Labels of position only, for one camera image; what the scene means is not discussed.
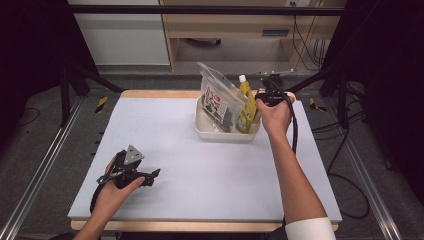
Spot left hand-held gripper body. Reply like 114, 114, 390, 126
96, 144, 148, 190

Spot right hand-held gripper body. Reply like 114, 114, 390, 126
254, 73, 290, 108

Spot yellow spouted seasoning pouch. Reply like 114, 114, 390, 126
235, 74, 260, 135

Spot clear seaweed snack bag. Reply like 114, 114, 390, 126
196, 61, 250, 133

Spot cream plastic storage box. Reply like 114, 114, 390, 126
194, 95, 262, 144

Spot person's right hand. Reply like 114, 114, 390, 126
255, 92, 298, 138

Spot person's left hand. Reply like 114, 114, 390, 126
90, 175, 147, 218

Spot yellow black tape marker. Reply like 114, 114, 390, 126
308, 96, 328, 113
95, 95, 109, 114

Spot black metal stand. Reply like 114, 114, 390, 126
59, 63, 125, 128
285, 64, 352, 130

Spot light wooden desk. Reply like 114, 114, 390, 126
159, 0, 348, 72

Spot black horizontal bar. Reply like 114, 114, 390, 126
66, 4, 345, 17

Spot white cabinet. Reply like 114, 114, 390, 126
66, 0, 171, 66

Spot white sleeve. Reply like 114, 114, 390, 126
284, 216, 338, 240

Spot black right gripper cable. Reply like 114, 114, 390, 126
274, 79, 299, 156

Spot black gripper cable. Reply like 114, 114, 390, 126
88, 181, 103, 215
274, 79, 299, 156

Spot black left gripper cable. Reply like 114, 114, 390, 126
88, 181, 103, 215

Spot black cables under desk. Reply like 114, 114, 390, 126
291, 14, 329, 72

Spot aluminium floor rail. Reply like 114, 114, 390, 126
0, 95, 85, 240
322, 96, 405, 240

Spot thin black floor cable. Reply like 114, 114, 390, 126
15, 106, 42, 128

